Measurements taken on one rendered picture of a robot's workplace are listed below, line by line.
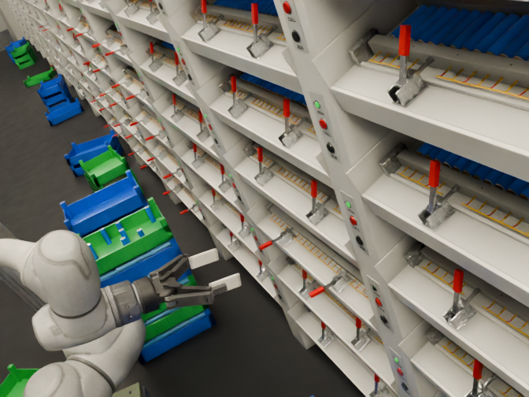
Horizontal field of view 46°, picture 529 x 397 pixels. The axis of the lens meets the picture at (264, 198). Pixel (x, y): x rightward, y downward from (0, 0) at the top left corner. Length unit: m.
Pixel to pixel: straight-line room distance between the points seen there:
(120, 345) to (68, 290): 0.56
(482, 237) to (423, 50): 0.25
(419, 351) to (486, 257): 0.45
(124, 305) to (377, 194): 0.60
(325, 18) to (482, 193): 0.32
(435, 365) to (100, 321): 0.65
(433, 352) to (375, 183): 0.37
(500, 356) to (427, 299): 0.16
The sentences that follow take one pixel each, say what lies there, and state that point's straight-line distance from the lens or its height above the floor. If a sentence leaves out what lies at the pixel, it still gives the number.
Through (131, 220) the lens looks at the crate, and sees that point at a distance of 2.25.
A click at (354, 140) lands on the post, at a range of 0.96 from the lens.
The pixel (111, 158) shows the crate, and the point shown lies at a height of 0.16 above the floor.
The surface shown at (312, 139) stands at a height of 0.89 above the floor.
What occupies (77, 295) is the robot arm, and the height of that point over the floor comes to 0.81.
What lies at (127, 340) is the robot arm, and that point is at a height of 0.41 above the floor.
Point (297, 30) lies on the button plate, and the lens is 0.92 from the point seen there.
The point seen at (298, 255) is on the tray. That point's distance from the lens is 1.56.
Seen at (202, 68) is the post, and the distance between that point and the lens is 1.58.
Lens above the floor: 1.39
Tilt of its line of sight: 28 degrees down
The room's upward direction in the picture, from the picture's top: 21 degrees counter-clockwise
